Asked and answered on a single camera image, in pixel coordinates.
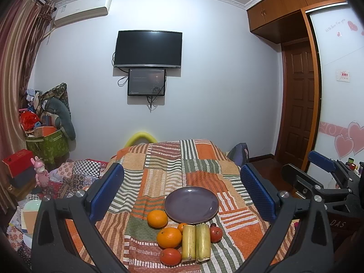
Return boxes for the striped red curtain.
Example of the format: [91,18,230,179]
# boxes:
[0,0,56,214]

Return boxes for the white air conditioner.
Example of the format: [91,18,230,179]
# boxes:
[54,0,112,27]

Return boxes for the large orange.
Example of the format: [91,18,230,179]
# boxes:
[157,227,183,248]

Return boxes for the small black wall monitor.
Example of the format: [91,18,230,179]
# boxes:
[128,68,166,96]

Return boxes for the yellow corn cob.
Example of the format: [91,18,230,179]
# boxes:
[181,225,196,263]
[196,223,211,263]

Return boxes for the grey plush toy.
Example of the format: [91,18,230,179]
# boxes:
[44,97,76,141]

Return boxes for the patchwork striped bed blanket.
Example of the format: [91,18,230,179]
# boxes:
[63,139,299,273]

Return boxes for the pink toy figure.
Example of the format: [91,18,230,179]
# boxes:
[30,156,50,188]

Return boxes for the brown overhead cabinet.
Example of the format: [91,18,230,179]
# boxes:
[247,0,331,44]

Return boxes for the small tangerine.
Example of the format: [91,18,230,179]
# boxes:
[177,222,187,233]

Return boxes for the checkered floral quilt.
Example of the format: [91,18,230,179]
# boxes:
[26,159,108,200]

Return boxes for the green storage box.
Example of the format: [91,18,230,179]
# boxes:
[26,130,69,164]

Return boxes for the camouflage cushion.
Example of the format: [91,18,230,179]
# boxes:
[39,83,70,111]

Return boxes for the red tomato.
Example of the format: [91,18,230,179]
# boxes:
[160,248,182,266]
[210,226,223,243]

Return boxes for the purple round plate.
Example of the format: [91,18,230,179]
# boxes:
[164,186,219,225]

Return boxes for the red gift box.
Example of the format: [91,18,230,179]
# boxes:
[2,149,34,178]

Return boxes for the white wardrobe sliding door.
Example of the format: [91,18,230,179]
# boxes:
[306,3,364,188]

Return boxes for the small-navel orange with sticker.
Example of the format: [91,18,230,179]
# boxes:
[147,210,168,229]

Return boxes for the brown wooden door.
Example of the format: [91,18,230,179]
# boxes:
[276,41,315,168]

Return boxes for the black wall television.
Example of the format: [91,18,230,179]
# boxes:
[114,30,183,68]

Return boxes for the red plastic bag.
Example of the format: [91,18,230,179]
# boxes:
[20,110,40,131]

